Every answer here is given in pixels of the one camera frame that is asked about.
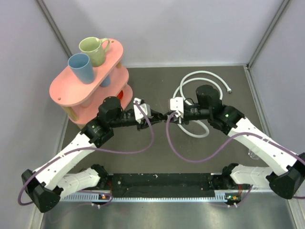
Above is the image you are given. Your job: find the white hose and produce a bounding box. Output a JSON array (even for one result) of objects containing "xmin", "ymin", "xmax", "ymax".
[{"xmin": 172, "ymin": 69, "xmax": 233, "ymax": 138}]

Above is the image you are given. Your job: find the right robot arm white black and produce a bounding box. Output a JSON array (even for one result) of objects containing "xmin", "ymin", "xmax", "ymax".
[{"xmin": 166, "ymin": 85, "xmax": 305, "ymax": 199}]

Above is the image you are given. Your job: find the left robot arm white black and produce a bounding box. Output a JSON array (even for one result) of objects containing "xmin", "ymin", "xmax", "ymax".
[{"xmin": 19, "ymin": 96, "xmax": 166, "ymax": 213}]

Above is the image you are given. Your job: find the orange bowl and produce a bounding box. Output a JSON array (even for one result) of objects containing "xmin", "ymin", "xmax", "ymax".
[{"xmin": 117, "ymin": 90, "xmax": 124, "ymax": 100}]

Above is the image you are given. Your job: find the small blue cup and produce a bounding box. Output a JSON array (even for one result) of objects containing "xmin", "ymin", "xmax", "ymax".
[{"xmin": 100, "ymin": 75, "xmax": 111, "ymax": 87}]

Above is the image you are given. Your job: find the pink three-tier shelf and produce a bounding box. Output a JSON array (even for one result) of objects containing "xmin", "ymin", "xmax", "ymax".
[{"xmin": 49, "ymin": 39, "xmax": 133, "ymax": 128}]

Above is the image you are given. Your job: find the clear plastic cup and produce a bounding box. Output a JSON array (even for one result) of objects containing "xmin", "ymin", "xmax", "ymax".
[{"xmin": 248, "ymin": 150, "xmax": 260, "ymax": 160}]

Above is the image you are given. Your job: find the green ceramic mug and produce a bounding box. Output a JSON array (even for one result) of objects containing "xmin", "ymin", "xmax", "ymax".
[{"xmin": 79, "ymin": 37, "xmax": 111, "ymax": 67}]

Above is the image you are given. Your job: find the blue plastic cup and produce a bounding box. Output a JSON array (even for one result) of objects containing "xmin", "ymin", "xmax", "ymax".
[{"xmin": 68, "ymin": 53, "xmax": 95, "ymax": 84}]

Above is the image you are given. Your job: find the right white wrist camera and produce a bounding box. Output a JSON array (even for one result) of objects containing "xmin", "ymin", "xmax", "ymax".
[{"xmin": 169, "ymin": 97, "xmax": 184, "ymax": 118}]

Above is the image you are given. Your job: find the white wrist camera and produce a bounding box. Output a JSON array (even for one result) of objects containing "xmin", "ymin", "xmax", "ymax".
[
  {"xmin": 169, "ymin": 97, "xmax": 184, "ymax": 118},
  {"xmin": 133, "ymin": 98, "xmax": 152, "ymax": 124}
]

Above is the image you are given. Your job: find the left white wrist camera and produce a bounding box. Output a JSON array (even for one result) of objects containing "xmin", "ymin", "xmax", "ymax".
[{"xmin": 133, "ymin": 98, "xmax": 152, "ymax": 124}]

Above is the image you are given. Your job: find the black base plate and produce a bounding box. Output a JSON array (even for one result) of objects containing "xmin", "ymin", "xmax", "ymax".
[{"xmin": 108, "ymin": 173, "xmax": 238, "ymax": 190}]

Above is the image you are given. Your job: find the slotted cable duct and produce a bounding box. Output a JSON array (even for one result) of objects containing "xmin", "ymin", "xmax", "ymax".
[{"xmin": 59, "ymin": 189, "xmax": 241, "ymax": 202}]

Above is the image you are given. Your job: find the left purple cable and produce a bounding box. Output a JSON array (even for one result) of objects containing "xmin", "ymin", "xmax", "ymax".
[{"xmin": 18, "ymin": 100, "xmax": 155, "ymax": 206}]

